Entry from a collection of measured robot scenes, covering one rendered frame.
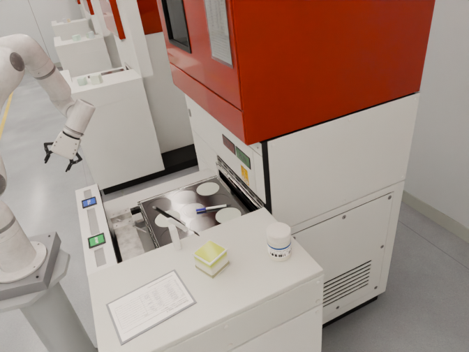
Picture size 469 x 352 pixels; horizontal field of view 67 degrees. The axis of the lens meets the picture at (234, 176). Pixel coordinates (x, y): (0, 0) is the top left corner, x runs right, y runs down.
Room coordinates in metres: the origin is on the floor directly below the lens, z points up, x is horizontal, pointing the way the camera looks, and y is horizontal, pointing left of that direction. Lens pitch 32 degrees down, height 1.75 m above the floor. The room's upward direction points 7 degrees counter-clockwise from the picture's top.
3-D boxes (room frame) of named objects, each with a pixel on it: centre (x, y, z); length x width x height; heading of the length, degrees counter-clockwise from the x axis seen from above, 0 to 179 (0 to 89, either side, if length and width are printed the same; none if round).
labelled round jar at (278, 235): (0.78, -0.11, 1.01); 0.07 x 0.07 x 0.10
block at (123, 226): (1.10, 0.45, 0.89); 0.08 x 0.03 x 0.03; 111
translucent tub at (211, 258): (0.75, 0.10, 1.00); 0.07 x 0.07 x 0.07; 45
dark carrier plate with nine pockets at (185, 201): (1.14, 0.18, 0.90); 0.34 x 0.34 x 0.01; 21
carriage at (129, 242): (1.02, 0.42, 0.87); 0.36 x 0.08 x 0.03; 21
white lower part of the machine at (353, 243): (1.52, -0.27, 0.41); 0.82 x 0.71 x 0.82; 21
